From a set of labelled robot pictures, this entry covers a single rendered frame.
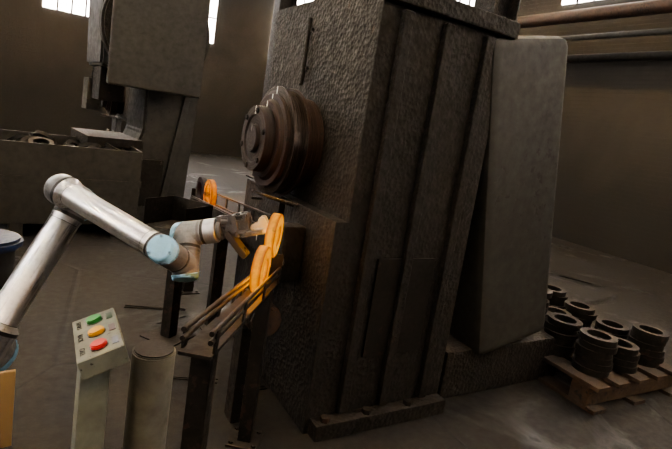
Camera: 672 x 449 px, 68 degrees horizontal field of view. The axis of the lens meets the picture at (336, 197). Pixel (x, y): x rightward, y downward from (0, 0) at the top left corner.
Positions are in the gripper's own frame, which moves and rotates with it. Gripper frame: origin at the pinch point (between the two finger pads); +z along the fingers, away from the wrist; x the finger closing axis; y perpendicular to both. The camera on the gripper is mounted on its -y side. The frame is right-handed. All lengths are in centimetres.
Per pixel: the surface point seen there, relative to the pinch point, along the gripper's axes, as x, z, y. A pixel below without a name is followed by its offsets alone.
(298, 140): 27.1, 8.5, 30.0
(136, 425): -45, -37, -43
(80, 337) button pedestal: -54, -42, -13
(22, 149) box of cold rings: 178, -223, 49
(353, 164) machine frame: 15.8, 29.8, 18.5
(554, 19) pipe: 596, 309, 154
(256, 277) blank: -20.8, -3.0, -10.9
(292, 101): 31, 7, 46
